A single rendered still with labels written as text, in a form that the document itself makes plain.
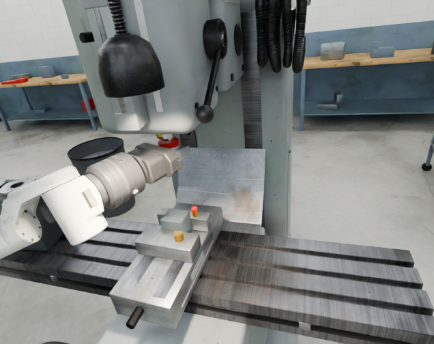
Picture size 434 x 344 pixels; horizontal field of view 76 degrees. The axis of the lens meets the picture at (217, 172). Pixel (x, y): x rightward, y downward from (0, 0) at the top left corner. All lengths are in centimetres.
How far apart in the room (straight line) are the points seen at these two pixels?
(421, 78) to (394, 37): 72
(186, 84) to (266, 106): 48
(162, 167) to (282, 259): 40
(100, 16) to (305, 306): 65
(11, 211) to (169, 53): 34
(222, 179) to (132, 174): 53
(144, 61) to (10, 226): 34
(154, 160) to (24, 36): 652
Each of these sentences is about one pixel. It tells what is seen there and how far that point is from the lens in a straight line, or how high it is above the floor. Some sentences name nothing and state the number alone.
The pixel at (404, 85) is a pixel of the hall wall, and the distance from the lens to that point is 502.
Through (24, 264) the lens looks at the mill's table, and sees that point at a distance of 103.
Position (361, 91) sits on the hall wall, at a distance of 491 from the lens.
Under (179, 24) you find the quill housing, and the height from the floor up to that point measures 149.
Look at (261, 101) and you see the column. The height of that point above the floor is 125.
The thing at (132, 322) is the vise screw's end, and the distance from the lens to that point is 66.
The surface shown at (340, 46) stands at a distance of 420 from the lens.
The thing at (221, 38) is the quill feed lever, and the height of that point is 146.
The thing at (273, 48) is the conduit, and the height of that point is 142.
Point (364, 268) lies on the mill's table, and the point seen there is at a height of 93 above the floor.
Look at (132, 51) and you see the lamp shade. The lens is 34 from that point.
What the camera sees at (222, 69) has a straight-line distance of 65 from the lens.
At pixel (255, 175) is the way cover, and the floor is 101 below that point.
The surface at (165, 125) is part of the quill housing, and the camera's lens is 51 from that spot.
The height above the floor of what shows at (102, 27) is 149.
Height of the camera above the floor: 149
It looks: 28 degrees down
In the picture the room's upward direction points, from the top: 7 degrees counter-clockwise
